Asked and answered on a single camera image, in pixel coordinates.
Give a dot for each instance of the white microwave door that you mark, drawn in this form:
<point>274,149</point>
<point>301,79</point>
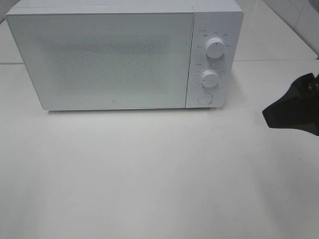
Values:
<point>106,61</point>

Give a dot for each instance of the round white door button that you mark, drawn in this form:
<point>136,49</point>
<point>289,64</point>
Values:
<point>205,98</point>

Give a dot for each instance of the upper white power knob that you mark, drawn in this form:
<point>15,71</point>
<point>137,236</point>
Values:
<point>214,47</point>

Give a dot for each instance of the white timer knob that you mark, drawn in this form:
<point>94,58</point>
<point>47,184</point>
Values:
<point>209,78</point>

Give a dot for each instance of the white microwave oven body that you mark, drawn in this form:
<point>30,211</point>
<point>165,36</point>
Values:
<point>211,18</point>

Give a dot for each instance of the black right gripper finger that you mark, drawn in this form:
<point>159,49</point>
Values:
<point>298,108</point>

